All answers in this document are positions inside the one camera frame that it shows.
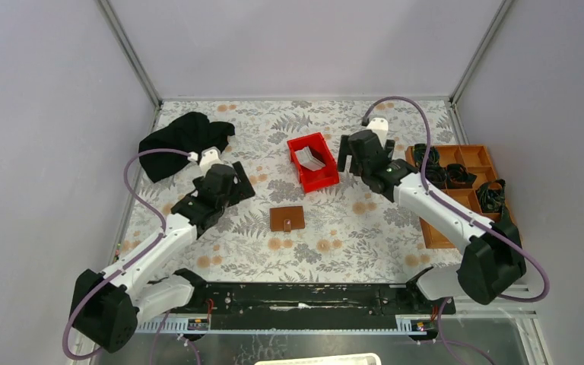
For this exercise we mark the brown leather card holder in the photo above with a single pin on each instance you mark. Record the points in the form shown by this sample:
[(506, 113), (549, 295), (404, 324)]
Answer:
[(287, 219)]

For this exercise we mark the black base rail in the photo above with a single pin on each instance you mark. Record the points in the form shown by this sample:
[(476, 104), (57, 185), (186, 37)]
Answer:
[(306, 307)]

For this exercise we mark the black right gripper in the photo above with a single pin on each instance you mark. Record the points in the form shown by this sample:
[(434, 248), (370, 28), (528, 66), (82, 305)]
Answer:
[(344, 148)]

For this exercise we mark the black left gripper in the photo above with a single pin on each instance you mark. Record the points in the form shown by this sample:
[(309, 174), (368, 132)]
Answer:
[(245, 188)]

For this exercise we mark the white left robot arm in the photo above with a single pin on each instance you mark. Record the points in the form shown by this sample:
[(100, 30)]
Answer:
[(109, 305)]

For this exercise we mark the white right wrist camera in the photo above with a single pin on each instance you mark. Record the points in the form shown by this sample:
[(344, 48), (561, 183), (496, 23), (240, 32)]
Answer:
[(379, 126)]

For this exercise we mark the black cloth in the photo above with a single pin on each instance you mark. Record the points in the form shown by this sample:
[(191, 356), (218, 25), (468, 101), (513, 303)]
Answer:
[(191, 132)]

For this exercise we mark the red plastic bin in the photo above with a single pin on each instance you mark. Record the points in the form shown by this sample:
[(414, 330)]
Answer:
[(312, 181)]

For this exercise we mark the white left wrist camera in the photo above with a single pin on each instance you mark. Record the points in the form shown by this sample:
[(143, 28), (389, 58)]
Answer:
[(206, 159)]

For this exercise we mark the stack of credit cards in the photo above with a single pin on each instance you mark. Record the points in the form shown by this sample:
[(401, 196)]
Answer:
[(309, 159)]

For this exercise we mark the orange compartment tray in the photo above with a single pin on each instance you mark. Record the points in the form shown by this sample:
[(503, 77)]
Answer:
[(476, 158)]

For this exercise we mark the floral table mat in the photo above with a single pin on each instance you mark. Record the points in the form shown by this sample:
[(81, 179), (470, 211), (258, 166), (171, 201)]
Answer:
[(351, 234)]

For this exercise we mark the dark patterned tie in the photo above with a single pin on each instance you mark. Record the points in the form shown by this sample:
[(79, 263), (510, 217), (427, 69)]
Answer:
[(492, 199)]

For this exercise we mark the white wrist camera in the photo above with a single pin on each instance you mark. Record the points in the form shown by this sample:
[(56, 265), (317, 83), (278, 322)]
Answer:
[(379, 126), (206, 159)]

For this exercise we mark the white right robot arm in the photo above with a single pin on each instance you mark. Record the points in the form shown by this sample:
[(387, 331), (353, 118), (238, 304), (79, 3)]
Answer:
[(491, 251)]

